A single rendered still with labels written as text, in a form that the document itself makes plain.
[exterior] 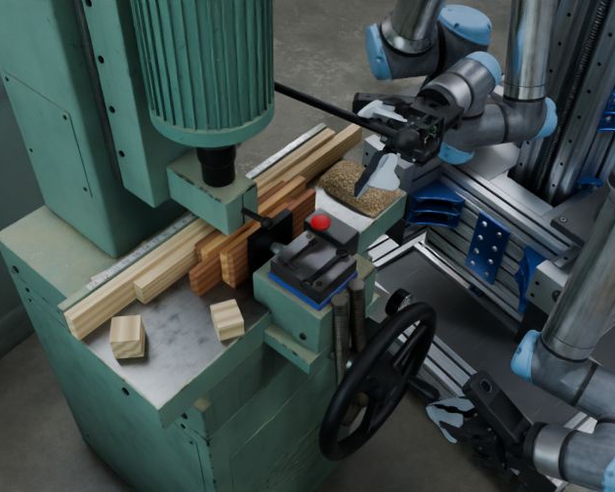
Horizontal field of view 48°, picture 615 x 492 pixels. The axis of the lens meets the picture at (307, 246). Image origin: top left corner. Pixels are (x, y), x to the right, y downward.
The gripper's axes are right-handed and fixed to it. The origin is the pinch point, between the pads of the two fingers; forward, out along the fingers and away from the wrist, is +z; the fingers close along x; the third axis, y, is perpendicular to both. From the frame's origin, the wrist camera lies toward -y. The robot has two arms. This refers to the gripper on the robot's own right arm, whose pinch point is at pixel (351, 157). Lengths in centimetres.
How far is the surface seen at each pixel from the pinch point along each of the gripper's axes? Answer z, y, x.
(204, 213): 15.7, -17.0, 10.0
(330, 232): 7.8, 2.3, 8.4
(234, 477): 29, -2, 59
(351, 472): -8, -1, 109
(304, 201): 2.4, -7.6, 11.1
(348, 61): -168, -128, 101
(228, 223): 15.4, -11.7, 9.3
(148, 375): 38.4, -5.9, 19.1
